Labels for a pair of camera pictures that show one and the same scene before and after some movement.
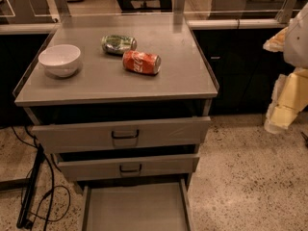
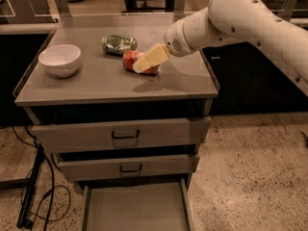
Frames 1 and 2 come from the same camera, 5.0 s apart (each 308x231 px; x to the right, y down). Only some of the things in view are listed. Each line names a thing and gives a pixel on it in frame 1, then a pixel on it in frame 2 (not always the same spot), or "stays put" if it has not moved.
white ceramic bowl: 61,60 stays put
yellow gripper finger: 290,95 to 156,56
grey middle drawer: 156,166 stays put
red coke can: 143,63 stays put
